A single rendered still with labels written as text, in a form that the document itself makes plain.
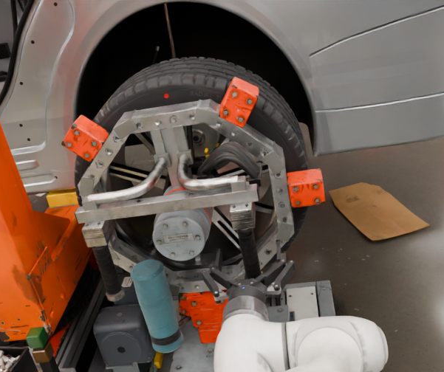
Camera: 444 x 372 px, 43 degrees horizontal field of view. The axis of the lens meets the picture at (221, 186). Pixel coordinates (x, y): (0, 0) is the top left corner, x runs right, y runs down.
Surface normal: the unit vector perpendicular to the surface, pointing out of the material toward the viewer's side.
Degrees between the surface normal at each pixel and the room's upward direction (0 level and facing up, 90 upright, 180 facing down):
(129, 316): 0
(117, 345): 90
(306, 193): 90
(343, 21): 90
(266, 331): 5
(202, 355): 0
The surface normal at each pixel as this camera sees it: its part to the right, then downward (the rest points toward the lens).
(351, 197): -0.11, -0.79
